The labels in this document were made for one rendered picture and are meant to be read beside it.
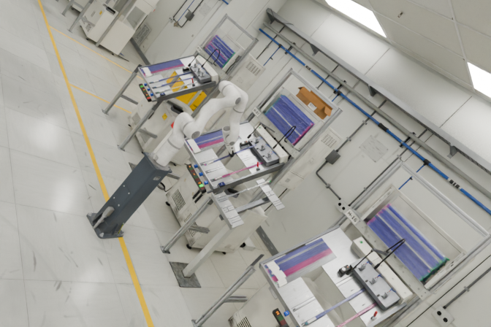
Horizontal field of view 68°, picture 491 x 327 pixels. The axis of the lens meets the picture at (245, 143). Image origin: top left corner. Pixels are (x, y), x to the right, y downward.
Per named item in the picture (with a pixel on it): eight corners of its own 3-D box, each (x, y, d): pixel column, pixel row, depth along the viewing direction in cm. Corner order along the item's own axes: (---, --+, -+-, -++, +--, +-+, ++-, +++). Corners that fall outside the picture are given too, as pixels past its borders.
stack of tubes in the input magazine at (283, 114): (292, 144, 326) (313, 122, 320) (263, 113, 358) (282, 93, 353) (299, 149, 335) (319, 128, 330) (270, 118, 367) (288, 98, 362)
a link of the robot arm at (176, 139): (172, 147, 262) (192, 122, 257) (161, 131, 271) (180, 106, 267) (183, 150, 272) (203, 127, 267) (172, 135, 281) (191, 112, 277)
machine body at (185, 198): (186, 251, 340) (229, 204, 328) (161, 198, 385) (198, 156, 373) (229, 257, 389) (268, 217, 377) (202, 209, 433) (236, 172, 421)
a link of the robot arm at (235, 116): (248, 117, 281) (235, 147, 298) (241, 106, 292) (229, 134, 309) (238, 117, 277) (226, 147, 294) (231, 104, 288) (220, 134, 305)
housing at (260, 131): (278, 168, 335) (280, 158, 326) (252, 137, 367) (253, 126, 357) (286, 166, 339) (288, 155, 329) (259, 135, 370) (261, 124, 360)
